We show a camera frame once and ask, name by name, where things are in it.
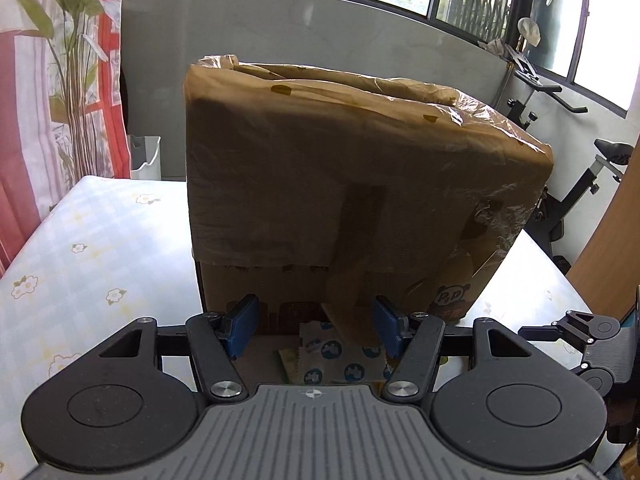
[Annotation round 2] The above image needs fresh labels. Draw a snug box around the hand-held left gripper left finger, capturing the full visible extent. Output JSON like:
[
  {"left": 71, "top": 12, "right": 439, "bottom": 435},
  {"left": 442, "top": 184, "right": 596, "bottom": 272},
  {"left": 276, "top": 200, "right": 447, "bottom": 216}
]
[{"left": 92, "top": 294, "right": 261, "bottom": 402}]

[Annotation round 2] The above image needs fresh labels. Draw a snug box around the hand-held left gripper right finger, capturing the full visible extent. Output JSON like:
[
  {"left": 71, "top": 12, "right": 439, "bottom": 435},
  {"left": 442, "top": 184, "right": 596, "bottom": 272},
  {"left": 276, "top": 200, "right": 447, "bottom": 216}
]
[{"left": 372, "top": 295, "right": 547, "bottom": 404}]

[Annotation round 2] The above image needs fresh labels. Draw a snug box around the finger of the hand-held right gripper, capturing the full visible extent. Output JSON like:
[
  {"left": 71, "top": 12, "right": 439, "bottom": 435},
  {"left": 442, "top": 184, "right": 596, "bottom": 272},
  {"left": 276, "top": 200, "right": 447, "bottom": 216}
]
[{"left": 518, "top": 311, "right": 595, "bottom": 348}]

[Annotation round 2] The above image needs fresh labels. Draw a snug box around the white cloth with blue dots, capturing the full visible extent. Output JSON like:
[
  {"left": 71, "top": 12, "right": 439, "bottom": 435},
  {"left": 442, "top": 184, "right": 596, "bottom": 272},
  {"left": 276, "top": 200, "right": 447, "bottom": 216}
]
[{"left": 294, "top": 319, "right": 397, "bottom": 386}]

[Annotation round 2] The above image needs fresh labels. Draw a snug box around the brown cardboard box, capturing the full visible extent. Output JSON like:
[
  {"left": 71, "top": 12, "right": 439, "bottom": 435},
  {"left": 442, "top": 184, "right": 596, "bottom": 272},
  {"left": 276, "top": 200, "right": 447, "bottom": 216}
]
[{"left": 184, "top": 54, "right": 555, "bottom": 348}]

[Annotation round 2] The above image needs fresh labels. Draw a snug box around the pale yellow snack packet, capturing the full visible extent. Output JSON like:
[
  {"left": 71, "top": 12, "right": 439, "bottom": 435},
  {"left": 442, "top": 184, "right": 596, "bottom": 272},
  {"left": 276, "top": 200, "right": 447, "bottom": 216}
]
[{"left": 277, "top": 347, "right": 302, "bottom": 385}]

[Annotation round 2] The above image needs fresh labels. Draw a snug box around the wooden board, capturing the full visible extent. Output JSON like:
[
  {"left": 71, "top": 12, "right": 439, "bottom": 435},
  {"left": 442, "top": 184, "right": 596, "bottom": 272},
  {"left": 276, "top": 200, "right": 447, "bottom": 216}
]
[{"left": 565, "top": 122, "right": 640, "bottom": 311}]

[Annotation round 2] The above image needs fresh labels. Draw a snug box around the black exercise bike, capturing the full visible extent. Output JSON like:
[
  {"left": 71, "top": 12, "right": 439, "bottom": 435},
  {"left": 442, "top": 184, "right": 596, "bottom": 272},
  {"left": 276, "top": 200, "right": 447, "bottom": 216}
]
[{"left": 500, "top": 45, "right": 638, "bottom": 273}]

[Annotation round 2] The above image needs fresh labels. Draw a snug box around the white floral tablecloth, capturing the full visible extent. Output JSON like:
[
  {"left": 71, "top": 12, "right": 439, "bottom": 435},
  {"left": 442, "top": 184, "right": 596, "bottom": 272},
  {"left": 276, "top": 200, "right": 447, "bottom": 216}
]
[{"left": 0, "top": 175, "right": 601, "bottom": 466}]

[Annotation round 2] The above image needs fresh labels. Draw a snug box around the white plastic bin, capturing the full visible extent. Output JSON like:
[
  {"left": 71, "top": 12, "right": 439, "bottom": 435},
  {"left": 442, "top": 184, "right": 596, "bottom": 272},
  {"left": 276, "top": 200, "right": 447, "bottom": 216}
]
[{"left": 128, "top": 135, "right": 162, "bottom": 181}]

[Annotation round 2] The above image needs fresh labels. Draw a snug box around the white cloth on pole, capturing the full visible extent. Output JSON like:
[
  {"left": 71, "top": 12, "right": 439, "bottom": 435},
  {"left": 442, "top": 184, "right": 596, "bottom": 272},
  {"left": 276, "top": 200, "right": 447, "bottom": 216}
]
[{"left": 517, "top": 17, "right": 542, "bottom": 47}]

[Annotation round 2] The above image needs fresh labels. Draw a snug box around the printed plant curtain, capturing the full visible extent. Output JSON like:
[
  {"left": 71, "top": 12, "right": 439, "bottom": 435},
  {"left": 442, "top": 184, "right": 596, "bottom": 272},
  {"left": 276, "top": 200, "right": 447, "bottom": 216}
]
[{"left": 0, "top": 0, "right": 134, "bottom": 273}]

